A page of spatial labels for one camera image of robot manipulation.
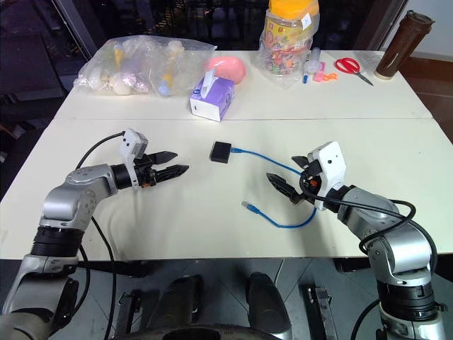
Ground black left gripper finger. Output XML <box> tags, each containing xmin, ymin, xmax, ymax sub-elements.
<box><xmin>151</xmin><ymin>151</ymin><xmax>178</xmax><ymax>165</ymax></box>
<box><xmin>155</xmin><ymin>164</ymin><xmax>190</xmax><ymax>184</ymax></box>

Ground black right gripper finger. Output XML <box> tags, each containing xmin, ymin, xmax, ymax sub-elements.
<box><xmin>290</xmin><ymin>154</ymin><xmax>311</xmax><ymax>171</ymax></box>
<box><xmin>265</xmin><ymin>172</ymin><xmax>304</xmax><ymax>207</ymax></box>

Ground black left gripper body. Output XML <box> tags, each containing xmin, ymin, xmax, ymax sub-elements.
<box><xmin>134</xmin><ymin>153</ymin><xmax>159</xmax><ymax>188</ymax></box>

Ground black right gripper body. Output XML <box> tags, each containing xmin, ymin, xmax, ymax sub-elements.
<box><xmin>299</xmin><ymin>159</ymin><xmax>322</xmax><ymax>202</ymax></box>

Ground small black box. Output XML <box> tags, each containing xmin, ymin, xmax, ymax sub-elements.
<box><xmin>209</xmin><ymin>141</ymin><xmax>233</xmax><ymax>165</ymax></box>

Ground purple tissue box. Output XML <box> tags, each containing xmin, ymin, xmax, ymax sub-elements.
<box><xmin>188</xmin><ymin>69</ymin><xmax>237</xmax><ymax>123</ymax></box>

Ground clear bag of toys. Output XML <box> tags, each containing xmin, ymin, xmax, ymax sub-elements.
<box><xmin>73</xmin><ymin>35</ymin><xmax>218</xmax><ymax>98</ymax></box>

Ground pink rounded plastic object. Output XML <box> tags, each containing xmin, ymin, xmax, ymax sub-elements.
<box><xmin>206</xmin><ymin>56</ymin><xmax>248</xmax><ymax>85</ymax></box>

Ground dark rounded shape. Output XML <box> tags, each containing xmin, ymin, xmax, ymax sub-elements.
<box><xmin>246</xmin><ymin>271</ymin><xmax>292</xmax><ymax>334</ymax></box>
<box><xmin>154</xmin><ymin>273</ymin><xmax>205</xmax><ymax>331</ymax></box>

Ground yellow-lidded candy jar in bag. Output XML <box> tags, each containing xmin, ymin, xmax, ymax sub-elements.
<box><xmin>256</xmin><ymin>0</ymin><xmax>321</xmax><ymax>90</ymax></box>

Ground brown thermos bottle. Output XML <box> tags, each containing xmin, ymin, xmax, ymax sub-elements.
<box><xmin>374</xmin><ymin>9</ymin><xmax>436</xmax><ymax>81</ymax></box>

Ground grey robot torso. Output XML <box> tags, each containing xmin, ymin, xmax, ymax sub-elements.
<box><xmin>116</xmin><ymin>317</ymin><xmax>295</xmax><ymax>340</ymax></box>

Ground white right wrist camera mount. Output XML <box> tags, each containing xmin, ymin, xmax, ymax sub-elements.
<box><xmin>306</xmin><ymin>140</ymin><xmax>346</xmax><ymax>212</ymax></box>

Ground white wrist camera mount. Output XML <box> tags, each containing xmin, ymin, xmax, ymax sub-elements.
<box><xmin>306</xmin><ymin>140</ymin><xmax>346</xmax><ymax>212</ymax></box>
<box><xmin>118</xmin><ymin>128</ymin><xmax>150</xmax><ymax>191</ymax></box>

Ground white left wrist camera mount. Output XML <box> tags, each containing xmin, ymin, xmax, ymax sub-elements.
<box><xmin>118</xmin><ymin>128</ymin><xmax>150</xmax><ymax>191</ymax></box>

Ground blue Ethernet cable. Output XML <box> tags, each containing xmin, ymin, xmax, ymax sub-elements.
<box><xmin>231</xmin><ymin>146</ymin><xmax>318</xmax><ymax>230</ymax></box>

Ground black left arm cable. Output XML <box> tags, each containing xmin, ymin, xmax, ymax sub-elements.
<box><xmin>75</xmin><ymin>131</ymin><xmax>127</xmax><ymax>337</ymax></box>

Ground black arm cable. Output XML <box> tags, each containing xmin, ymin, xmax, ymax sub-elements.
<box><xmin>75</xmin><ymin>131</ymin><xmax>127</xmax><ymax>337</ymax></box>
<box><xmin>299</xmin><ymin>175</ymin><xmax>440</xmax><ymax>276</ymax></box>

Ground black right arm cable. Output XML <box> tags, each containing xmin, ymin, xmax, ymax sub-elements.
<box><xmin>299</xmin><ymin>175</ymin><xmax>440</xmax><ymax>276</ymax></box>

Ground red-handled scissors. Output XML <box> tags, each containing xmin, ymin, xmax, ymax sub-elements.
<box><xmin>334</xmin><ymin>57</ymin><xmax>375</xmax><ymax>87</ymax></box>

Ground black metal bracket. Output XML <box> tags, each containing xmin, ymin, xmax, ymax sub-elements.
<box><xmin>299</xmin><ymin>282</ymin><xmax>338</xmax><ymax>340</ymax></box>
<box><xmin>115</xmin><ymin>289</ymin><xmax>143</xmax><ymax>334</ymax></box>

